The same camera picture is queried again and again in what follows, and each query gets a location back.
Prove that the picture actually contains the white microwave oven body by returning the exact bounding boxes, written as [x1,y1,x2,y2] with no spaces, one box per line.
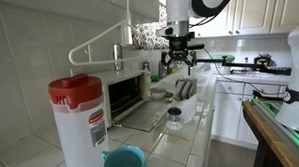
[88,67,154,129]

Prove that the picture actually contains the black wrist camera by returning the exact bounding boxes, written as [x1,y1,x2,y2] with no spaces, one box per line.
[161,31,205,53]

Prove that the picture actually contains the white crumpled cloth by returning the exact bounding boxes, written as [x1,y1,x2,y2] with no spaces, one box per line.
[176,93,200,124]

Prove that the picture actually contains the small silver topped bottle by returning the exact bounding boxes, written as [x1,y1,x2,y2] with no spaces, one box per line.
[142,59,151,73]

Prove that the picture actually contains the dark metal kettle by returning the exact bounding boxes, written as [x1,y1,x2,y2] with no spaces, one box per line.
[158,59,170,79]

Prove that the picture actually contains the tall metal can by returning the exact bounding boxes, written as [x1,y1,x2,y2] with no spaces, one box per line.
[111,42,124,72]

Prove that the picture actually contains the white ceramic bowl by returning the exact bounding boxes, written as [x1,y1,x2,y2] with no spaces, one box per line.
[149,87,168,101]

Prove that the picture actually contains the teal plastic cup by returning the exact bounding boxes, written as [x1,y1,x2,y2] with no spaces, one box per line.
[101,144,152,167]

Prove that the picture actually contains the wooden table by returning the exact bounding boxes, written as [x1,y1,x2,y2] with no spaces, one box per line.
[241,98,299,167]

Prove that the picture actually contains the white panelled upper cabinets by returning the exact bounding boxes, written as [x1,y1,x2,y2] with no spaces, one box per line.
[186,0,299,39]

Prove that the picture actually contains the white tube rack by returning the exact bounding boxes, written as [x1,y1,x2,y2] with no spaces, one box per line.
[66,0,147,67]

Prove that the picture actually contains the thin black camera cable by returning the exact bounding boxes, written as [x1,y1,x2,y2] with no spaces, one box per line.
[201,44,288,100]

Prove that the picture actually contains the translucent pitcher with red lid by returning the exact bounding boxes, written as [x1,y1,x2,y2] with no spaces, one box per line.
[47,72,110,167]

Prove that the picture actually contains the black table clamp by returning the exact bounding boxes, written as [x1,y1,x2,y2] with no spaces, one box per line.
[251,88,288,103]

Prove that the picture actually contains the floral curtain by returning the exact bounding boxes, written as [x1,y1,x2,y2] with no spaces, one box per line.
[130,2,171,51]

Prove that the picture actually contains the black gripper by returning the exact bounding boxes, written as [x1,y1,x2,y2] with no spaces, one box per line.
[159,36,199,77]

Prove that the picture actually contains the grey striped cloth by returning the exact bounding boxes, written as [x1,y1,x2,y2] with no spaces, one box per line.
[173,77,198,102]

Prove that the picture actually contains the small black device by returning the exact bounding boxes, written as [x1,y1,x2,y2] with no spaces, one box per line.
[254,55,272,69]

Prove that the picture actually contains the white pot with green lid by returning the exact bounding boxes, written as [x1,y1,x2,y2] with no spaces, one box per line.
[211,53,237,75]

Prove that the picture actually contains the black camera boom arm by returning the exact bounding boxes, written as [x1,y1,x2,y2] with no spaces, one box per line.
[189,48,292,80]

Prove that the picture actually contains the aluminium frame rail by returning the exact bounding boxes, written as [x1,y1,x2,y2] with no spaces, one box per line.
[251,96,299,167]

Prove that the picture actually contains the white lower cabinet drawers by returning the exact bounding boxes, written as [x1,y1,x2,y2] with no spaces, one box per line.
[208,77,291,150]

